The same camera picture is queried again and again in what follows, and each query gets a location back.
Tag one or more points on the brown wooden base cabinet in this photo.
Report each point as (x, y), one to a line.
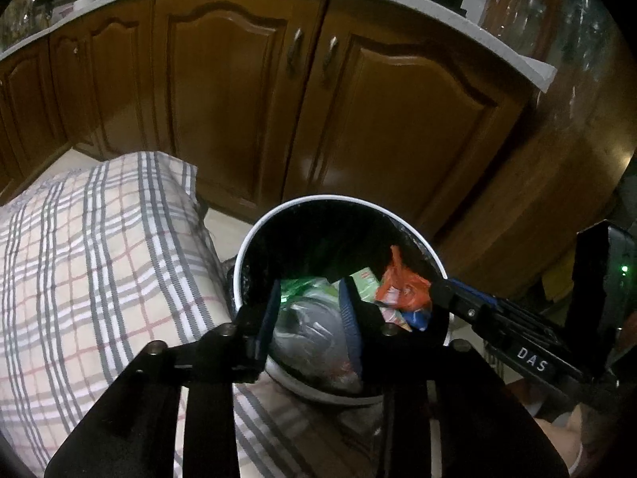
(224, 109)

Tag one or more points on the clear plastic bag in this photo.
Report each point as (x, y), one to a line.
(308, 338)

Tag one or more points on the yellow cloth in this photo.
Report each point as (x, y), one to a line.
(560, 279)

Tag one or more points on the light green carton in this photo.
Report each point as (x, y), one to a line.
(366, 284)

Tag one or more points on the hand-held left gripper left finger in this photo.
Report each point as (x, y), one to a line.
(266, 321)

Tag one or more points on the black bin liner bag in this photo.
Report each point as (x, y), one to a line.
(323, 239)

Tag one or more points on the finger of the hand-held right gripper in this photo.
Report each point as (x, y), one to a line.
(497, 338)
(477, 295)

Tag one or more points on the clear plastic water jug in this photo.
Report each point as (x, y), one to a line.
(587, 15)

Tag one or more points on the group of glass jars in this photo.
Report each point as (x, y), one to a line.
(22, 15)

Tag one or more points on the person's right hand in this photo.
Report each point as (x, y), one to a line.
(565, 438)

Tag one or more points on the blue wrapper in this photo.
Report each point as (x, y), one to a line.
(416, 318)

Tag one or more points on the dark green wrapper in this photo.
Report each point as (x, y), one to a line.
(298, 289)

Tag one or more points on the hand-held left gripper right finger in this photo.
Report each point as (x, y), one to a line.
(350, 331)

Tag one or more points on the orange red snack wrapper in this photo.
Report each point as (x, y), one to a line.
(398, 284)

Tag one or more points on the white round trash bin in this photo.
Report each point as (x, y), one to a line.
(242, 259)

